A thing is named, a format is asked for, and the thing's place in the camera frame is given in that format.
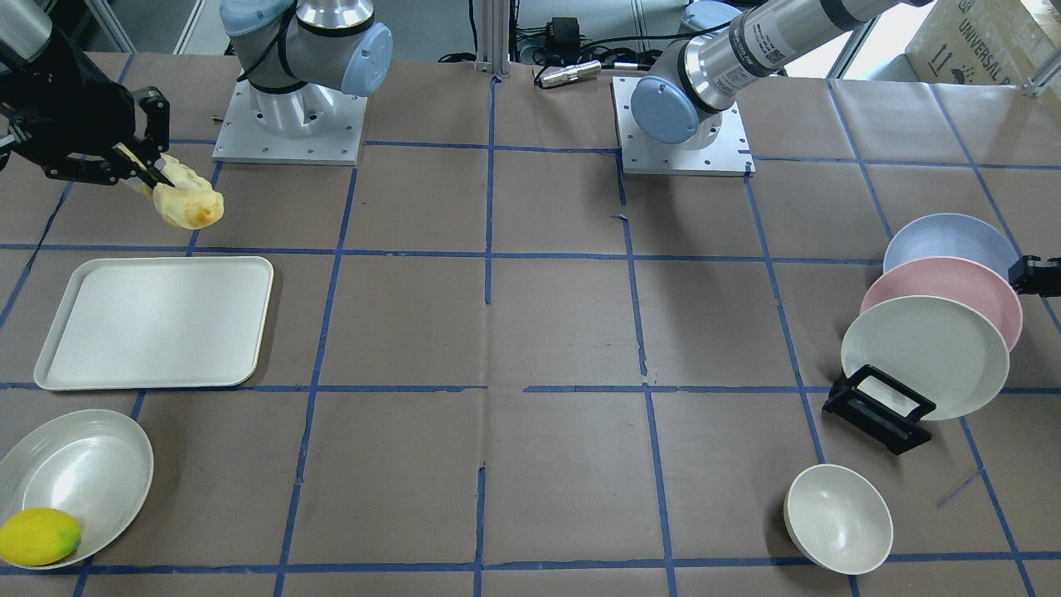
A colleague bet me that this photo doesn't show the cardboard box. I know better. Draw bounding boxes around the cardboard box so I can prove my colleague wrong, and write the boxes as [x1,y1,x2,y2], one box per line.
[904,1,1060,85]

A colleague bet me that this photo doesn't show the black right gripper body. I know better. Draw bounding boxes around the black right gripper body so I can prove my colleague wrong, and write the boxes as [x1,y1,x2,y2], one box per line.
[2,33,170,185]

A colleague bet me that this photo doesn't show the yellow lemon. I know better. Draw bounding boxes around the yellow lemon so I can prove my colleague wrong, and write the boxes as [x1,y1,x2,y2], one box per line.
[1,507,82,567]

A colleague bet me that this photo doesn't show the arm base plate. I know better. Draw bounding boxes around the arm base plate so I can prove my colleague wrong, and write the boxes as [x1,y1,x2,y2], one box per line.
[212,80,368,166]
[613,76,755,177]

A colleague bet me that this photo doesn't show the cream plate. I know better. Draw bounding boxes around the cream plate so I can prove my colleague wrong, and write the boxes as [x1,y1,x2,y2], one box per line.
[841,295,1010,422]

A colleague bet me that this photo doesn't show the black plate rack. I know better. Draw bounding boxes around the black plate rack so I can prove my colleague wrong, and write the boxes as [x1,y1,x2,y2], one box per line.
[822,364,937,456]

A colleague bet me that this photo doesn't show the white oval bowl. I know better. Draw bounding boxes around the white oval bowl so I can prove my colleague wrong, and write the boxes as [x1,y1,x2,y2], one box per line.
[1,409,154,570]

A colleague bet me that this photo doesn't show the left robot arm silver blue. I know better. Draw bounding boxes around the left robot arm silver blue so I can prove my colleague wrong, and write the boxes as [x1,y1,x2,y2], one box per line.
[615,1,1059,277]

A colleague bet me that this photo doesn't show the pink plate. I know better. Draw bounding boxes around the pink plate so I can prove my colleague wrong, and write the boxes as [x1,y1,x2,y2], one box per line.
[860,256,1024,351]

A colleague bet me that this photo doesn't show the blue plate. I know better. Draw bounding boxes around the blue plate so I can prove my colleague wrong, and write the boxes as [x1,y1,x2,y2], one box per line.
[883,214,1020,282]

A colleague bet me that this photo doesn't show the white rectangular tray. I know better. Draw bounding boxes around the white rectangular tray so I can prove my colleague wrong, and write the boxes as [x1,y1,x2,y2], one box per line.
[33,256,275,391]

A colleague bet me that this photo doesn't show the black power adapter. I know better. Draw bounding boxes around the black power adapter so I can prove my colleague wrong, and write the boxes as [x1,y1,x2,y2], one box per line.
[545,17,581,53]

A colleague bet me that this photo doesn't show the aluminium frame post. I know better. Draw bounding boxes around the aluminium frame post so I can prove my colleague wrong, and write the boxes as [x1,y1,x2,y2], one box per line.
[473,0,514,80]

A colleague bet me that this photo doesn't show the yellow bread loaf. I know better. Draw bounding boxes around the yellow bread loaf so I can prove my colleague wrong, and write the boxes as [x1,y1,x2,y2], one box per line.
[125,153,225,230]

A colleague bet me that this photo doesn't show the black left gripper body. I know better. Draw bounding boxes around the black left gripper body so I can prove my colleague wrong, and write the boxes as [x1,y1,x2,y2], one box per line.
[1008,254,1060,298]

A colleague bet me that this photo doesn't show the silver metal cylinder connector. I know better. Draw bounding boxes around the silver metal cylinder connector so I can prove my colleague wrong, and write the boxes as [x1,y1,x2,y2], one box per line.
[535,60,603,90]

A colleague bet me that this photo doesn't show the small cream bowl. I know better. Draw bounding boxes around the small cream bowl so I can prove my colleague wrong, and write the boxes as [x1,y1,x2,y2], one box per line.
[782,464,894,575]

